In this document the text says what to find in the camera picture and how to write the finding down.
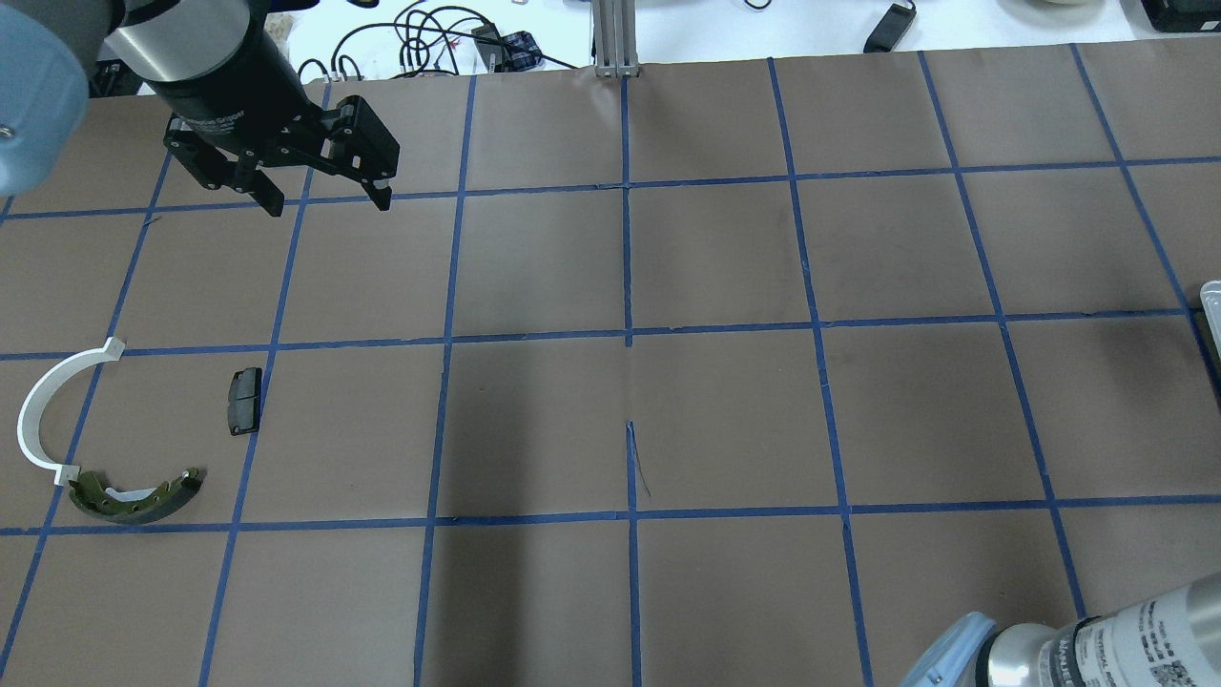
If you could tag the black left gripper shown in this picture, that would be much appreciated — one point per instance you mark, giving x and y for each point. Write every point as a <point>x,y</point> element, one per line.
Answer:
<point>224,84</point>

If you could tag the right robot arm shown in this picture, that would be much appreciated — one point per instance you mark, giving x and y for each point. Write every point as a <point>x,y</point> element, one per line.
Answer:
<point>1171,639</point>

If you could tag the silver metal tray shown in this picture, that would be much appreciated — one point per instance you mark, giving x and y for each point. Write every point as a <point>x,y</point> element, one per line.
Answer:
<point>1210,295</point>

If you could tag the dark grey brake pad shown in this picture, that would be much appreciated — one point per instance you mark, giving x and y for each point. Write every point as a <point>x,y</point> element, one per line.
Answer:
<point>244,401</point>

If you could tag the white curved plastic piece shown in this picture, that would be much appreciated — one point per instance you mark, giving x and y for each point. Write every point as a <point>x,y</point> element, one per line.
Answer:
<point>30,416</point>

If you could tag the olive brake shoe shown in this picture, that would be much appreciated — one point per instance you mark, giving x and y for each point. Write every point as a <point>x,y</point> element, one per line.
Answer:
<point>93,496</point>

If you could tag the black power adapter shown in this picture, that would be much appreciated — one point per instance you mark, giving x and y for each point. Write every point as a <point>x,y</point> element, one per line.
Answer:
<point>891,28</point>

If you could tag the aluminium frame post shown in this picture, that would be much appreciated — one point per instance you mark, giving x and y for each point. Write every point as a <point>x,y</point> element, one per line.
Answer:
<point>614,36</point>

